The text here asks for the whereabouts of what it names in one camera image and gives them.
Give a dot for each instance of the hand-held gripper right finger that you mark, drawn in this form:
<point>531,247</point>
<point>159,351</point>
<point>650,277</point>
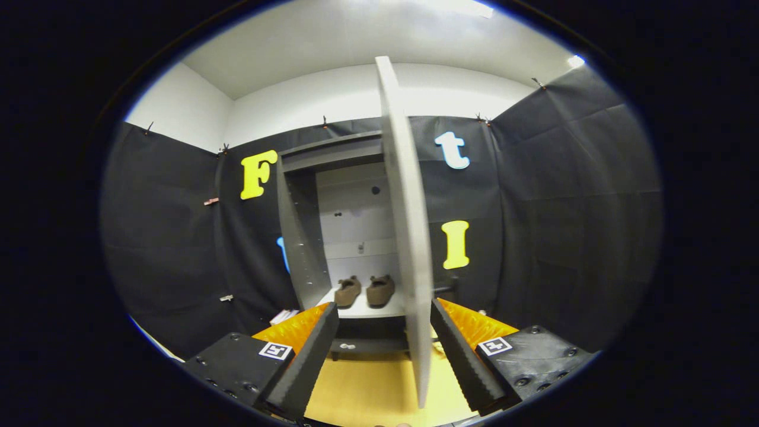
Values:
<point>462,362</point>

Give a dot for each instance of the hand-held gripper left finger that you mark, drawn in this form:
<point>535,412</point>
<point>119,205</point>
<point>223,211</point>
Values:
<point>305,367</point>

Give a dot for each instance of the brown fluffy shoe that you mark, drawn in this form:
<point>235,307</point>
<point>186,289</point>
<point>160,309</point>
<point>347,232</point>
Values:
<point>347,292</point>
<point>380,290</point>

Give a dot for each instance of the grey shoe cabinet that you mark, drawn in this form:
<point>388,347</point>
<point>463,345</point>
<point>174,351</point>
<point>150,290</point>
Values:
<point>302,249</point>

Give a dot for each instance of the beige shoe cabinet door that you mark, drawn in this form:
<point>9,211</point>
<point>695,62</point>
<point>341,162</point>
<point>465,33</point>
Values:
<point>409,225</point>

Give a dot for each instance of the white cabinet shelf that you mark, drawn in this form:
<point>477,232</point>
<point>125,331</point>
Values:
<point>359,311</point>

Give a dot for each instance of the white cover book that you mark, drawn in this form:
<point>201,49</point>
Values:
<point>283,317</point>

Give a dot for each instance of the black backdrop cloth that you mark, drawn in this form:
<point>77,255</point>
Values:
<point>563,207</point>

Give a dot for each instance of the small ceiling light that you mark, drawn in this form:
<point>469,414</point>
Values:
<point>576,61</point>

